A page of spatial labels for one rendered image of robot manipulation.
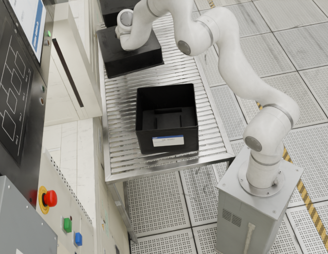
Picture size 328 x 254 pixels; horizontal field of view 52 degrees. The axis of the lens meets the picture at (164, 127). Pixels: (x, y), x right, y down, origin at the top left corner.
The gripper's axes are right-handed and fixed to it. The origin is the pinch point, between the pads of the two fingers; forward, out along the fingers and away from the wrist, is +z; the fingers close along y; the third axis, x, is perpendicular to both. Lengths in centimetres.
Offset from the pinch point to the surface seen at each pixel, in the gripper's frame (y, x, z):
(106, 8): 4.6, -24.7, 33.4
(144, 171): 10, 64, -19
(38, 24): 29, 3, -65
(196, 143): -16, 59, -21
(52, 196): 33, 49, -90
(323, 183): -101, 118, 35
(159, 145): 1, 55, -19
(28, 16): 30, 3, -72
